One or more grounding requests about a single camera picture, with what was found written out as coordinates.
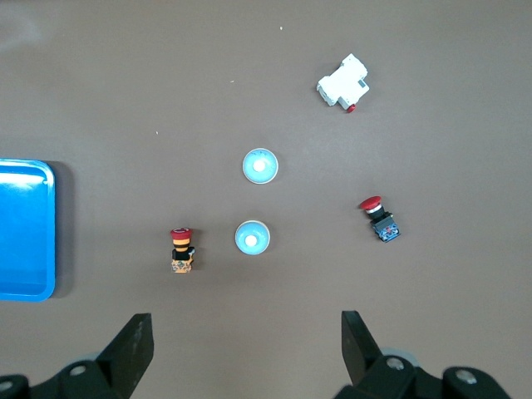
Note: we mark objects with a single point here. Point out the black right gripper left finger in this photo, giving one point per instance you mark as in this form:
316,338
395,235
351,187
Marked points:
124,357

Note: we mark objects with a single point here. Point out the light blue call bell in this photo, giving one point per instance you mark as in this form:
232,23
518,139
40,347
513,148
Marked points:
260,166
252,239

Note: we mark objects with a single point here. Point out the red emergency button orange base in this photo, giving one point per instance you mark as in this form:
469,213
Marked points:
182,253

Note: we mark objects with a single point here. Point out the blue plastic tray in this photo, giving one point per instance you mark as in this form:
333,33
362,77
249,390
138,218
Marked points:
25,232

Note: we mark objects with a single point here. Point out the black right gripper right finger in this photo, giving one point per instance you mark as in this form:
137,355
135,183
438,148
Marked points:
365,365

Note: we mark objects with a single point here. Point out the red mushroom button blue base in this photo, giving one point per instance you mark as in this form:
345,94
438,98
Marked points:
382,222

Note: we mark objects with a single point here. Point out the white circuit breaker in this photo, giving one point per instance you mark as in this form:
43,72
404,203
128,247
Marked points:
343,83

